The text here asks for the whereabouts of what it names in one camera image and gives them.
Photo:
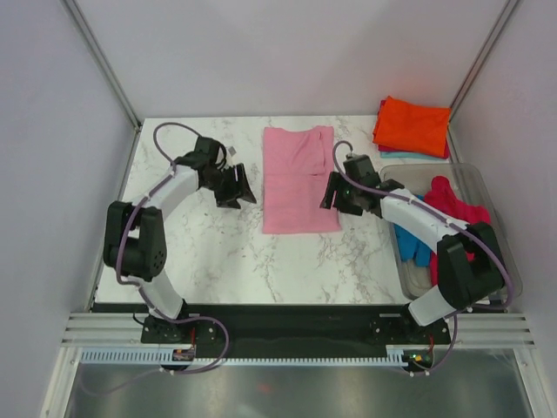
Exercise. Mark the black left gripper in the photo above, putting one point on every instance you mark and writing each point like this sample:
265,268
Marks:
239,188

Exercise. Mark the right aluminium frame post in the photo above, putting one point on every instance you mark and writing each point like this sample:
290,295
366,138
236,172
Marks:
489,44

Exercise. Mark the aluminium frame post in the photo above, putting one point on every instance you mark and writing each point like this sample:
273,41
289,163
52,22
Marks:
489,44
89,38

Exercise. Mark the orange folded t shirt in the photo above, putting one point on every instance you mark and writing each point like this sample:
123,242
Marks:
411,127

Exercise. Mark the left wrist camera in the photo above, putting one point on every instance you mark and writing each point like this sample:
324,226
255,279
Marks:
212,152

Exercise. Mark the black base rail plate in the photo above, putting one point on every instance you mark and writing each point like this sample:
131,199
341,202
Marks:
302,329

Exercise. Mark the blue crumpled t shirt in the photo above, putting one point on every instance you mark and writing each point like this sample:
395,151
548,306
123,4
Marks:
411,248

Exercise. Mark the crimson crumpled t shirt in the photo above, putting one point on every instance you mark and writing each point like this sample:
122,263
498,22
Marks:
442,197

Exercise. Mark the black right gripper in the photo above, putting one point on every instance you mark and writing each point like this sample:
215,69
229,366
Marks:
341,205

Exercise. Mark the aluminium front frame rail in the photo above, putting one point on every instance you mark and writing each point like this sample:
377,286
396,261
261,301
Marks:
475,331

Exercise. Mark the left aluminium frame post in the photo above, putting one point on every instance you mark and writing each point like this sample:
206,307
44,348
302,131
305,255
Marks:
89,38

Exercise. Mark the white slotted cable duct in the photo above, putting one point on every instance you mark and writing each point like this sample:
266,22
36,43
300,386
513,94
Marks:
185,355

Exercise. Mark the teal folded t shirt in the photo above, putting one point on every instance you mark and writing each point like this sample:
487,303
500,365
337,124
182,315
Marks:
403,155

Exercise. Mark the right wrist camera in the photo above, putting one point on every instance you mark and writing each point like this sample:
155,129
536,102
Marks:
358,166

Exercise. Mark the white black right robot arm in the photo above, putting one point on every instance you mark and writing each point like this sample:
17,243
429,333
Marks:
469,262

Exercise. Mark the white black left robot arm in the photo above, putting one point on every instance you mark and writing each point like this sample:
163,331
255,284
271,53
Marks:
135,243

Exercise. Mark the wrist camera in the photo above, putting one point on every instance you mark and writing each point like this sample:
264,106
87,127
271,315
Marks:
358,166
212,152

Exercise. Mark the pink t shirt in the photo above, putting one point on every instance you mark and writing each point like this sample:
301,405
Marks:
297,165

